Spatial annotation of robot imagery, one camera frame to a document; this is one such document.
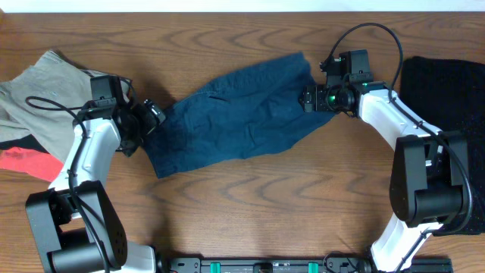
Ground navy blue shorts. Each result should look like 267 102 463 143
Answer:
144 53 334 178

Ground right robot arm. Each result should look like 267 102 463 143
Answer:
299 82 473 272

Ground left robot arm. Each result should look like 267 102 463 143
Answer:
25 96 166 272

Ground folded khaki shorts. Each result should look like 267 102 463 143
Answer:
1 51 106 162

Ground folded red garment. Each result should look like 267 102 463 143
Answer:
1 147 64 182

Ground folded black garment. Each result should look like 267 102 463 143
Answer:
0 135 48 153

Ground black knit garment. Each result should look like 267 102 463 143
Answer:
399 57 484 235

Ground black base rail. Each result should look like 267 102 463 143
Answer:
157 253 454 273

